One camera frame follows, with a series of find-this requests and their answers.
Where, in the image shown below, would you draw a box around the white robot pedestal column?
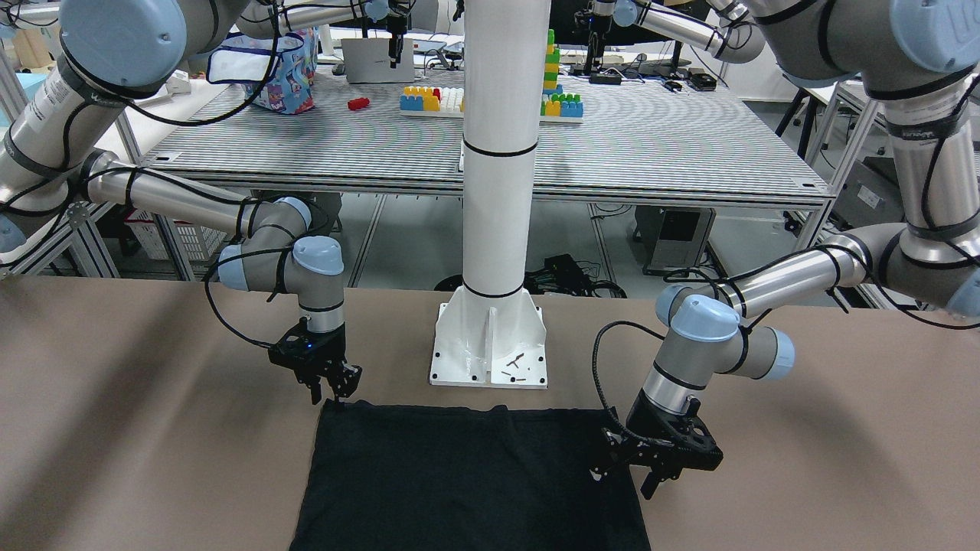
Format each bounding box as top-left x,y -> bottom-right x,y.
430,1 -> 550,390

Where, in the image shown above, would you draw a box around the black graphic t-shirt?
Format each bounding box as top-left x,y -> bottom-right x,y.
290,401 -> 651,550

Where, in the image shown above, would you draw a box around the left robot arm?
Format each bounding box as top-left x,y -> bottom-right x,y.
592,1 -> 978,499

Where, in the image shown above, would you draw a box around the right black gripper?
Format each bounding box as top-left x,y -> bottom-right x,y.
267,320 -> 363,406

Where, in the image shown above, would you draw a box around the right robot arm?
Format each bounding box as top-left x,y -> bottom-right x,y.
2,1 -> 363,405

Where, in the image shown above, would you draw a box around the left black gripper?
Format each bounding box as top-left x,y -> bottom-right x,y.
590,392 -> 724,500

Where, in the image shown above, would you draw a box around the red toy block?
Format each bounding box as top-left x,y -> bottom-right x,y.
347,97 -> 371,111

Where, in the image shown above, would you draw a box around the silver laptop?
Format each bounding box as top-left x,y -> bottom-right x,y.
341,37 -> 416,84

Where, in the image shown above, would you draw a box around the colourful toy blocks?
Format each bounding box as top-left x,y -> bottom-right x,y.
400,29 -> 584,119

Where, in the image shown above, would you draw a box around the patterned tote bag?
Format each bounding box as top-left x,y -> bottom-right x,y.
206,28 -> 319,115

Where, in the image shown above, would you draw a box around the perforated metal table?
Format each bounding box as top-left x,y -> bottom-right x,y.
144,67 -> 833,212

